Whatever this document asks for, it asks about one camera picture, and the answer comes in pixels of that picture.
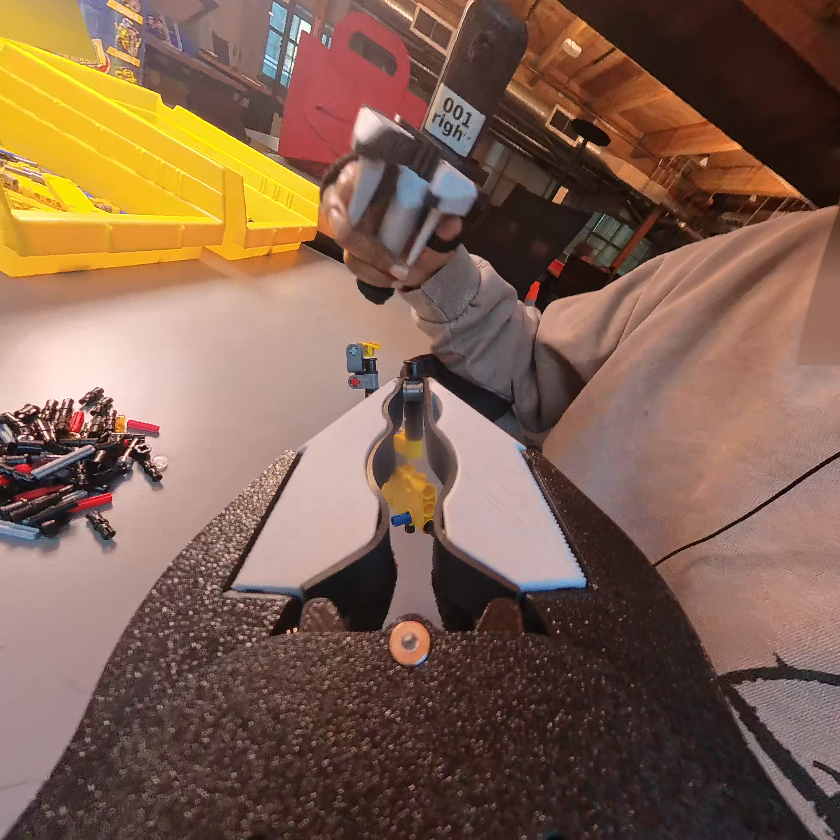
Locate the yellow beam assembly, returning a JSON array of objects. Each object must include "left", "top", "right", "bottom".
[{"left": 381, "top": 357, "right": 441, "bottom": 536}]

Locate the red bag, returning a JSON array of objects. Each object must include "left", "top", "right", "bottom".
[{"left": 279, "top": 12, "right": 429, "bottom": 177}]

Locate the person's right hand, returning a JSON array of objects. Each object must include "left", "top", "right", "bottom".
[{"left": 322, "top": 161, "right": 465, "bottom": 293}]

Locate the yellow storage bin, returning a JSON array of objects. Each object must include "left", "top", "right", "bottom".
[
  {"left": 0, "top": 38, "right": 227, "bottom": 278},
  {"left": 157, "top": 105, "right": 322, "bottom": 261}
]

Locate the black earphone cable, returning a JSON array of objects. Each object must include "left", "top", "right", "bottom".
[{"left": 655, "top": 449, "right": 840, "bottom": 568}]

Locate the small grey connector assembly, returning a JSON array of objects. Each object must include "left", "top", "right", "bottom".
[{"left": 344, "top": 341, "right": 383, "bottom": 396}]

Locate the robot kit box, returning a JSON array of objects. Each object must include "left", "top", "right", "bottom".
[{"left": 79, "top": 0, "right": 188, "bottom": 86}]

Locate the person's right forearm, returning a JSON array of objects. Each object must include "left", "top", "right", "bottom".
[{"left": 400, "top": 206, "right": 840, "bottom": 450}]

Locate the black office chair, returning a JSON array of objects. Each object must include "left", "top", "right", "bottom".
[{"left": 469, "top": 184, "right": 595, "bottom": 306}]

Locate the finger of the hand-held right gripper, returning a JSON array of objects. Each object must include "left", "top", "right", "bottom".
[
  {"left": 346, "top": 107, "right": 396, "bottom": 228},
  {"left": 404, "top": 163, "right": 479, "bottom": 266}
]

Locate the pile of small building pieces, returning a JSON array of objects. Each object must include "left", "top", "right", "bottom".
[{"left": 0, "top": 386, "right": 163, "bottom": 542}]

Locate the heap of yellow building pieces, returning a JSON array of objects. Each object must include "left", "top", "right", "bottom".
[{"left": 0, "top": 150, "right": 122, "bottom": 214}]

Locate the metal air duct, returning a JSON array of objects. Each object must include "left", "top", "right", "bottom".
[{"left": 499, "top": 79, "right": 657, "bottom": 191}]

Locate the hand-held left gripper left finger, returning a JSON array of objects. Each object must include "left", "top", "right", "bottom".
[{"left": 231, "top": 379, "right": 403, "bottom": 621}]

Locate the person's beige sweatshirt torso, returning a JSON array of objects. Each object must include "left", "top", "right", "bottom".
[{"left": 543, "top": 367, "right": 840, "bottom": 840}]

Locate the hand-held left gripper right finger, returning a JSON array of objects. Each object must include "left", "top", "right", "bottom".
[{"left": 425, "top": 381, "right": 587, "bottom": 621}]

